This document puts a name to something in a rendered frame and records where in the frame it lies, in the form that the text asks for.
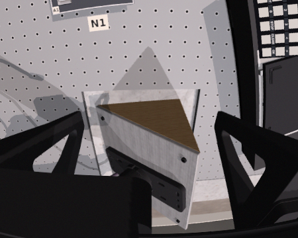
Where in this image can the cream label reading n1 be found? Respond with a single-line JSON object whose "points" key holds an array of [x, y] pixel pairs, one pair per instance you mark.
{"points": [[99, 22]]}

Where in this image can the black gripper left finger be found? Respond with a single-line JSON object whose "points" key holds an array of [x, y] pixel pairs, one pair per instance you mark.
{"points": [[20, 150]]}

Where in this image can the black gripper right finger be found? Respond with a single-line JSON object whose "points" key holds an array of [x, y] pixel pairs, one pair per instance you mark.
{"points": [[279, 181]]}

